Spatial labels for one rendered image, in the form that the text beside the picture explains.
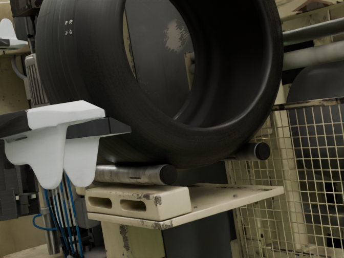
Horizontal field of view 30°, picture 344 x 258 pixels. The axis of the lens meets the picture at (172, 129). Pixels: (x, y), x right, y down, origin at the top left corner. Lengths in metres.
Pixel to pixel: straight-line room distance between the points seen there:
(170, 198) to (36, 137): 0.95
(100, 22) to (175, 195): 0.41
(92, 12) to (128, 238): 0.70
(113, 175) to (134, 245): 0.29
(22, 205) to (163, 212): 0.90
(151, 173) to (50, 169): 0.97
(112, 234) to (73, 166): 1.25
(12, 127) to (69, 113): 0.05
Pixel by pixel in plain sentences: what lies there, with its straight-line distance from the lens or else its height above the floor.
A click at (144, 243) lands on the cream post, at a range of 1.82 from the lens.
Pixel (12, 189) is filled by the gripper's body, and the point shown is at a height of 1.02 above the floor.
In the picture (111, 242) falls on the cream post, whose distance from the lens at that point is 1.85.
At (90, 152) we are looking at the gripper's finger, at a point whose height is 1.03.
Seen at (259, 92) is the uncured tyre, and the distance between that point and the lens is 1.56.
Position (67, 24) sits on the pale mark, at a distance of 1.39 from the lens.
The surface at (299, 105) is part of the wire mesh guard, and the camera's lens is 1.72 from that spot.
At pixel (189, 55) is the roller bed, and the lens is 2.07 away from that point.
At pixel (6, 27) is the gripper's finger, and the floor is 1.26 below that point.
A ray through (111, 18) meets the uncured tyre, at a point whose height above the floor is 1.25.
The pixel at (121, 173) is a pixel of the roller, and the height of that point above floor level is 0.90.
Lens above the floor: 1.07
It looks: 3 degrees down
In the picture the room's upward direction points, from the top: 9 degrees counter-clockwise
